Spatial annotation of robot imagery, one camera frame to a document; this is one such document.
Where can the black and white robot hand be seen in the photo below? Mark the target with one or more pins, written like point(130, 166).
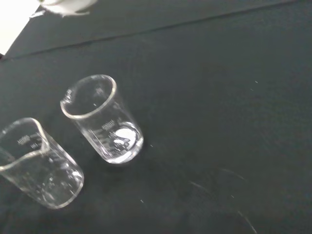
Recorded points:
point(68, 7)

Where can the black bench cloth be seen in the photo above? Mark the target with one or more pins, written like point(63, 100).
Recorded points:
point(195, 97)

